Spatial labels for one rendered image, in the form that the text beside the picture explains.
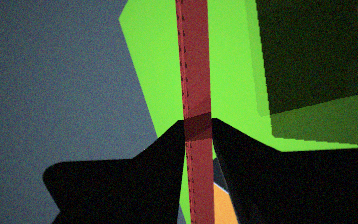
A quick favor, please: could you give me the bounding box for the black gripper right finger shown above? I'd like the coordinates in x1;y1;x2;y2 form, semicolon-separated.
212;118;358;224

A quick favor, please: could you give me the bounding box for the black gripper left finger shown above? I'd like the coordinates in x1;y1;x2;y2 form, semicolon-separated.
42;120;185;224

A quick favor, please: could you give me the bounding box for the pink rectangular panel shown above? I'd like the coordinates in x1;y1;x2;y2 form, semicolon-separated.
175;0;215;224

